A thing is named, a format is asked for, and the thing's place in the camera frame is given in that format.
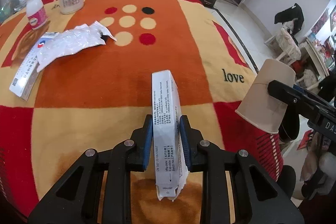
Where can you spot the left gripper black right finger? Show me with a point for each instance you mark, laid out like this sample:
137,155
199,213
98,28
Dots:
235,178

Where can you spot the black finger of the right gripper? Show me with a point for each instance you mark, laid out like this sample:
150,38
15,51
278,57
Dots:
303,93
286,94

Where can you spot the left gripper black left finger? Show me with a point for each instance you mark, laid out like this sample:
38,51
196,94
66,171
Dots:
96,188

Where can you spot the brown paper cup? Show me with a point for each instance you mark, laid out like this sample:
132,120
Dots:
258,107

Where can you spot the white narrow medicine box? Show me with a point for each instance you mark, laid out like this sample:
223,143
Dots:
169,162

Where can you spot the clear white plastic wrapper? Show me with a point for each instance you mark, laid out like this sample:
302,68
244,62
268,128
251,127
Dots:
71,42

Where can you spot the black trash bin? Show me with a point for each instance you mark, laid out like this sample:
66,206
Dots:
290,126

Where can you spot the right white gloved hand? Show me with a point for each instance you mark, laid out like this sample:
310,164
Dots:
326,163

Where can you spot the white chair with black jacket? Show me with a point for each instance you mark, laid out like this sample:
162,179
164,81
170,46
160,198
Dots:
291,21

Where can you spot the red orange patterned blanket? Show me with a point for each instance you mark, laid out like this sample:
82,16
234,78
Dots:
97,97

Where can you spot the white blue medicine box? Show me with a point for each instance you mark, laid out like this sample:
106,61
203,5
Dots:
27,74

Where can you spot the white pink pill bottle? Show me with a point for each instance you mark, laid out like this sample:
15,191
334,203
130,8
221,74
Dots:
36,14

